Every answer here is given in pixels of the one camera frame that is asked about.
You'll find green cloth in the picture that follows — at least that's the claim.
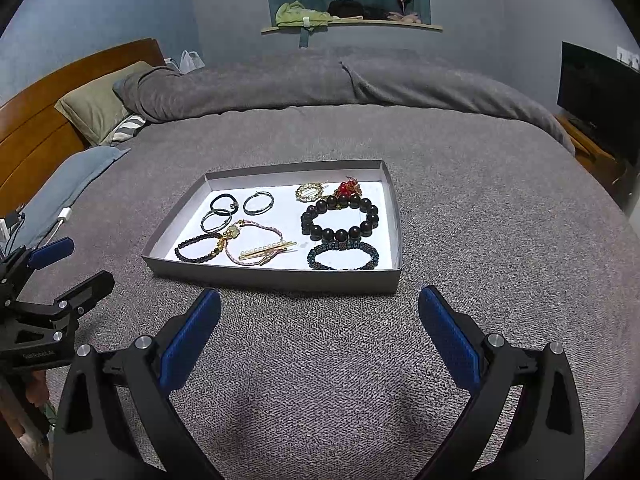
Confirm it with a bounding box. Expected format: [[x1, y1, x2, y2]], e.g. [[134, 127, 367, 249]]
[[275, 1, 333, 28]]

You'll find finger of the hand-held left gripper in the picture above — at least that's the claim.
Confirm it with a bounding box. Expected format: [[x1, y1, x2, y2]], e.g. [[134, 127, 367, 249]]
[[30, 270, 116, 321], [27, 237, 76, 269]]

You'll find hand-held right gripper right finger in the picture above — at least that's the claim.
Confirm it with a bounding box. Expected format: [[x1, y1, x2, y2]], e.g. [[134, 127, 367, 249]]
[[417, 285, 586, 480]]

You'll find black cloth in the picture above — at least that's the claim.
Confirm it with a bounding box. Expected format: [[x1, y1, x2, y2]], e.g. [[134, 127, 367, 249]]
[[327, 0, 388, 20]]

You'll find gold wreath hair clip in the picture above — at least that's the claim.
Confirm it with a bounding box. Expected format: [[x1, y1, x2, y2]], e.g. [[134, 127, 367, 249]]
[[295, 180, 328, 206]]

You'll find green pillow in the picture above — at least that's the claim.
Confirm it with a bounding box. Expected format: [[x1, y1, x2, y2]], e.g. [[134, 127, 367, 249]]
[[55, 61, 153, 147]]

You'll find pink cord bracelet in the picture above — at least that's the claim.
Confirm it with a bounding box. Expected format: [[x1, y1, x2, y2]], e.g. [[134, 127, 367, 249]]
[[220, 220, 283, 267]]

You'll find blue pillow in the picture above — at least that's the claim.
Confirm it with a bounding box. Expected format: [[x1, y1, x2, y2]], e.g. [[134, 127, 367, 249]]
[[15, 146, 132, 248]]

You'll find red and gold brooch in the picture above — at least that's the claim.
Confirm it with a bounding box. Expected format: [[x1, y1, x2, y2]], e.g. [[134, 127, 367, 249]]
[[332, 176, 363, 201]]

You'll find white plastic bag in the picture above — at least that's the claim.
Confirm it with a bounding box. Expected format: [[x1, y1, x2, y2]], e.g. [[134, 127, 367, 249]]
[[178, 50, 206, 75]]

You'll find wooden window sill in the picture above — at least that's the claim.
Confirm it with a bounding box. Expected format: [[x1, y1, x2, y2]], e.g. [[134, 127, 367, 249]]
[[260, 19, 444, 35]]

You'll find large dark wooden bead bracelet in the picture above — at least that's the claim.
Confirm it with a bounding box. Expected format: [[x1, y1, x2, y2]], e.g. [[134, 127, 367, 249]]
[[300, 195, 380, 243]]

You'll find white charger cable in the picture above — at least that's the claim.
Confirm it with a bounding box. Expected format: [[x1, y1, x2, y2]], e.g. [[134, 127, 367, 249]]
[[50, 207, 76, 246]]

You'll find grey folded duvet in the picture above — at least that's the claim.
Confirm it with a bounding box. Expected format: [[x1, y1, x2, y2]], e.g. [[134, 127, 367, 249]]
[[112, 46, 576, 156]]

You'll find blue beaded bracelet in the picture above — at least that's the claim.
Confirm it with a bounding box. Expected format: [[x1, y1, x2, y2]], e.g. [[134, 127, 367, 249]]
[[306, 240, 380, 271]]

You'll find person's left hand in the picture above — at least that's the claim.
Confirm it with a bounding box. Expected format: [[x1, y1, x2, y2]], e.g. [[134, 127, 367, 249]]
[[27, 370, 51, 406]]

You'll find black television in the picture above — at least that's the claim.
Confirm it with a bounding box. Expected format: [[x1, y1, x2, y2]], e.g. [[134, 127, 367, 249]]
[[556, 41, 640, 166]]

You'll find small dark bead bracelet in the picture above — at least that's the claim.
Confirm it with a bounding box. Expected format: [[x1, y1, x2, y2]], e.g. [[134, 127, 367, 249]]
[[175, 232, 228, 263]]

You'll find grey bed blanket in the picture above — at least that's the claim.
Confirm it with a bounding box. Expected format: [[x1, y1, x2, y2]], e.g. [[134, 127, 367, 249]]
[[10, 102, 640, 480]]

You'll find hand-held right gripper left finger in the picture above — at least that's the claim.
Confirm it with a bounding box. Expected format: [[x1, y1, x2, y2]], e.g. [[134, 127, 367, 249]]
[[52, 287, 223, 480]]

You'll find wooden television stand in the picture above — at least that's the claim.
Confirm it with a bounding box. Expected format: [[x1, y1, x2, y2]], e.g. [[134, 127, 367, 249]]
[[554, 114, 626, 186]]

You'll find gold pearl hair clip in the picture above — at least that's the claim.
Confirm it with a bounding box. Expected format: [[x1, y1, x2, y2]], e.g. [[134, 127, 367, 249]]
[[239, 241, 298, 261]]

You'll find striped pillow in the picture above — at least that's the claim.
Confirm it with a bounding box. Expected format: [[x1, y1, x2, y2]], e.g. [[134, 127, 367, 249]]
[[109, 114, 148, 145]]

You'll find shallow grey cardboard box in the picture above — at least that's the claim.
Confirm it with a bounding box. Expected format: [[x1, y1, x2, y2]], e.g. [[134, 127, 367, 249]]
[[141, 159, 404, 295]]

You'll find wooden headboard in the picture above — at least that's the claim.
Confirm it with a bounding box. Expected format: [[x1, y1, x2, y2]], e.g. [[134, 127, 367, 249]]
[[0, 37, 167, 208]]

